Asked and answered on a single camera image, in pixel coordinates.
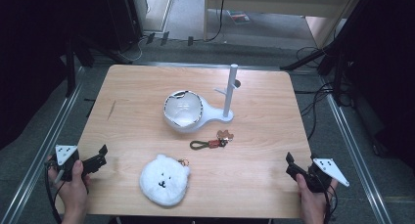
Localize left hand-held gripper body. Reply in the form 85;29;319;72
45;144;86;183

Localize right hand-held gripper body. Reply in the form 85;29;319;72
306;157;350;194

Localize white plush bear pouch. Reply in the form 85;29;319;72
139;154;191;207

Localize green strap keychain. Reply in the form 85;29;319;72
189;129;235;152

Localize white key holder with bowl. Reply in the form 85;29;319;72
162;63;242;134

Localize person's left hand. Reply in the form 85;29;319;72
48;160;93;217

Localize person's right hand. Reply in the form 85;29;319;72
296;173;339;219

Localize black metal stand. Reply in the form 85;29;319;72
63;34;96;99
279;0;363;109

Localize dark curtain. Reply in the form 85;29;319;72
0;0;71;151
344;0;415;168

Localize black cabinet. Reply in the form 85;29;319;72
103;0;145;53

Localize booklet on floor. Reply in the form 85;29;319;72
227;10;252;24

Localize beige wooden furniture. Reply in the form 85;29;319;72
204;0;364;50

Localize metal floor rail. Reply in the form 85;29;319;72
0;66;86;224
324;91;392;224
130;61;295;71

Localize right hand-held gripper black cable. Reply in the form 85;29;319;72
317;173;340;224

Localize hand-held gripper black cable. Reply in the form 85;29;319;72
317;173;340;224
44;163;67;224

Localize black floor cables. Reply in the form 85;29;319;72
294;46;355;141

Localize left hand-held gripper black cable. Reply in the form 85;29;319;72
44;163;67;224

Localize white floor cable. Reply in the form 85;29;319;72
116;35;145;63

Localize black hanging cable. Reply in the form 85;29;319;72
207;0;227;43

